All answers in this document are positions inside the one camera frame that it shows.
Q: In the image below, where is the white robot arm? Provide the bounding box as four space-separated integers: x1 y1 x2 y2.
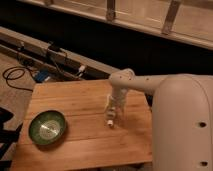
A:
106 69 213 171

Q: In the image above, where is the green ceramic bowl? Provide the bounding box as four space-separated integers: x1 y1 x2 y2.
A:
28 110 67 145

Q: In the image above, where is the black clamp on rail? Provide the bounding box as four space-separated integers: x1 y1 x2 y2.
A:
47 42 67 57

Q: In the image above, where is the wooden table board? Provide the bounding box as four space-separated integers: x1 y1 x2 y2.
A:
11 80 152 171

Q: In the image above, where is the white plastic bottle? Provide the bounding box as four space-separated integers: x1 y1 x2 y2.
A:
105 95 116 128

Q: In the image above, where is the black coiled cable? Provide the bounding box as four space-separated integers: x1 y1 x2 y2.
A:
2 65 36 92

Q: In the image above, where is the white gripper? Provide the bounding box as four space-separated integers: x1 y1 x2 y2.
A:
105 88 127 119

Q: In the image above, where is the blue device on floor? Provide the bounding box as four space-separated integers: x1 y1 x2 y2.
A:
34 70 50 83

